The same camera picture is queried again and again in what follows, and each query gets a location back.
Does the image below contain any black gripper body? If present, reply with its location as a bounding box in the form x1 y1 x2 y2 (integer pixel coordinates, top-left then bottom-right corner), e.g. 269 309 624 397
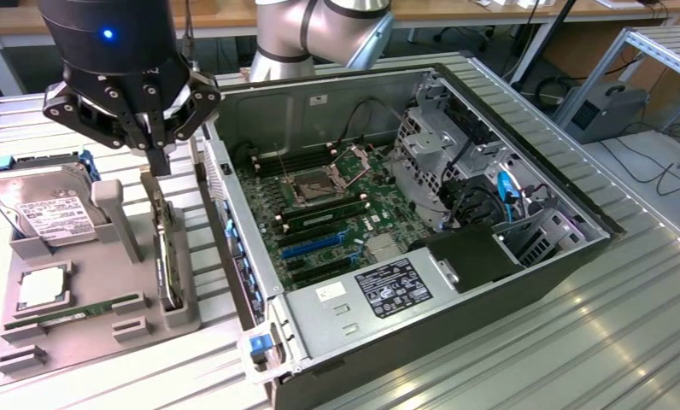
36 0 193 116

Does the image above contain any green graphics card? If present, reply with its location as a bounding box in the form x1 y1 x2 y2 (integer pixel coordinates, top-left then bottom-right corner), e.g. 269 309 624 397
138 166 186 312

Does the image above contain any silver hard disk drive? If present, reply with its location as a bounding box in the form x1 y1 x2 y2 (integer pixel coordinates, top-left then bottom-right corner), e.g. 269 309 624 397
0 164 101 248

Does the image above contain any CPU socket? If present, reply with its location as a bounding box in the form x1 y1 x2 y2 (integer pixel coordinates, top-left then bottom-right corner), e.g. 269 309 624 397
291 169 343 205

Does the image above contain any silver socket cover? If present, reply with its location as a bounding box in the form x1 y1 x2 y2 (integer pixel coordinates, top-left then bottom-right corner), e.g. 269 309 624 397
324 143 375 189

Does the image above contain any green RAM stick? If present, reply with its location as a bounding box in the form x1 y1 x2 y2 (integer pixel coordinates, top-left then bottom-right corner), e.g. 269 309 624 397
283 203 372 231
4 298 140 332

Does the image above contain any long black expansion slot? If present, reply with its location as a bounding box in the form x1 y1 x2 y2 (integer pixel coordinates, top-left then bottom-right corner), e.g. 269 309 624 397
276 226 351 251
289 267 357 291
287 258 356 282

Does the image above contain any green motherboard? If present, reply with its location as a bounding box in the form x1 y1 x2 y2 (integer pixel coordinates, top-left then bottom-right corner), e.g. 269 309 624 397
235 143 440 296

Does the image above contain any grey parts rack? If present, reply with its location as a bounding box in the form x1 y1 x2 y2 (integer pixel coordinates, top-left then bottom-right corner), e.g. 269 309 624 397
0 177 205 388

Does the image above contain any silver disk bay cage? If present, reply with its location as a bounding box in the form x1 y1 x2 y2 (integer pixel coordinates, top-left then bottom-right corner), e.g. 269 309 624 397
395 106 511 223

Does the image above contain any blue expansion slot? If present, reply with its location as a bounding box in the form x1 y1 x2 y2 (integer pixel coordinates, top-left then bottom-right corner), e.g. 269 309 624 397
280 238 348 261

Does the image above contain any silver CPU chip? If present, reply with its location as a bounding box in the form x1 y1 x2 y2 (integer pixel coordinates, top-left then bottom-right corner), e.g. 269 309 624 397
16 268 72 311

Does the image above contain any silver finned heatsink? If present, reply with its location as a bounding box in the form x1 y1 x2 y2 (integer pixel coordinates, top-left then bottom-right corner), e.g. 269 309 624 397
365 237 403 261

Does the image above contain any black office chair base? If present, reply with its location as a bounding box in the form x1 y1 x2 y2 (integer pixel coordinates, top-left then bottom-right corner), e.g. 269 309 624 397
407 24 497 44

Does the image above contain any silver power supply unit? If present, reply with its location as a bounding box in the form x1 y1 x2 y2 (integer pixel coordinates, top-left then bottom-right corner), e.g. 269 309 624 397
281 247 463 360

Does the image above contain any black plastic cover box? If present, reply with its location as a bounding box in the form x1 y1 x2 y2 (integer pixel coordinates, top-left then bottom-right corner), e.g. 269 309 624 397
411 224 528 294

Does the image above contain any black slanted pole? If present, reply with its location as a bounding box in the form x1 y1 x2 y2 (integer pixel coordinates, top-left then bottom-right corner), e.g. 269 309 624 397
509 0 580 86

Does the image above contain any perforated silver disk bay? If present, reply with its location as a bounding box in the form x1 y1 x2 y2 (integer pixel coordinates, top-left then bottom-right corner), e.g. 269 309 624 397
497 208 610 268

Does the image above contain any open PC case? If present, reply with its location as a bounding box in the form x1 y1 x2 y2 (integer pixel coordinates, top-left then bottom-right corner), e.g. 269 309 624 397
194 62 628 410

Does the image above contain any thin hanging cable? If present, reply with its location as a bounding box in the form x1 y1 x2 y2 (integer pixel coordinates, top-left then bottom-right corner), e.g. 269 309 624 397
181 0 202 72

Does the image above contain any wooden desk white frame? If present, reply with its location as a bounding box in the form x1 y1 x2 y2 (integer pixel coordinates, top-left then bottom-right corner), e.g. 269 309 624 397
395 0 680 33
0 0 263 49

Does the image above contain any black wire bundle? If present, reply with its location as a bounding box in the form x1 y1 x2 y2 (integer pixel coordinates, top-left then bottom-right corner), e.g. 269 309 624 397
440 174 501 231

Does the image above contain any blue flat wire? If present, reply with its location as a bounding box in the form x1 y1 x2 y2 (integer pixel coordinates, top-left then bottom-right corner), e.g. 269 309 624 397
495 169 519 226

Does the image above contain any grey box with handle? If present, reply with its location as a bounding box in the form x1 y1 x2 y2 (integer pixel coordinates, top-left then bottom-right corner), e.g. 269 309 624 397
562 83 651 145

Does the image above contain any aluminium profile frame table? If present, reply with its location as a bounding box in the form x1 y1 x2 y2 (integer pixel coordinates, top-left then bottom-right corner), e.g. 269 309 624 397
551 23 680 133

